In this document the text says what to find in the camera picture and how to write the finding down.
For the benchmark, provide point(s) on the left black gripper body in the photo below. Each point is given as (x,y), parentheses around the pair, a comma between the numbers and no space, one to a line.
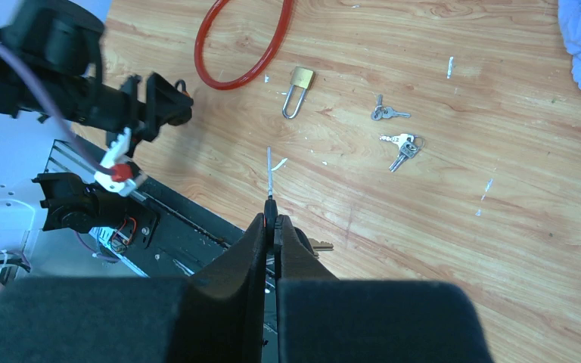
(163,105)

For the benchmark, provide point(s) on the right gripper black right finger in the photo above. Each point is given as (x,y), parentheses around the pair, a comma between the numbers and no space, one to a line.
(322,318)

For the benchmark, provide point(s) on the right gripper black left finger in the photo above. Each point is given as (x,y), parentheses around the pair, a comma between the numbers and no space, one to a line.
(216,315)

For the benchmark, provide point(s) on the black head key bunch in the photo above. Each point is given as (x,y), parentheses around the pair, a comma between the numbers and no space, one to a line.
(270,213)

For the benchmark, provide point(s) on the orange black padlock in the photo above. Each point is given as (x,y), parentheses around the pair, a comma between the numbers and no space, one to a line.
(180,86)

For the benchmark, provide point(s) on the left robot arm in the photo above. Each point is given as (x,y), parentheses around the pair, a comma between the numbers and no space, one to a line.
(51,63)

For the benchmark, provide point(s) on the silver key pair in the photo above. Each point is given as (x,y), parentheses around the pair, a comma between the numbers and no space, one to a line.
(409,146)

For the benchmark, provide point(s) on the small silver key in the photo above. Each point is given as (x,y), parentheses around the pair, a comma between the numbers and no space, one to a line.
(382,112)

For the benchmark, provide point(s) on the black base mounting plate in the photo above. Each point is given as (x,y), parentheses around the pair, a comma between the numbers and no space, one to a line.
(182,238)

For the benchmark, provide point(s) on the red cable lock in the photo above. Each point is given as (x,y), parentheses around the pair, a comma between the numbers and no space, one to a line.
(231,51)

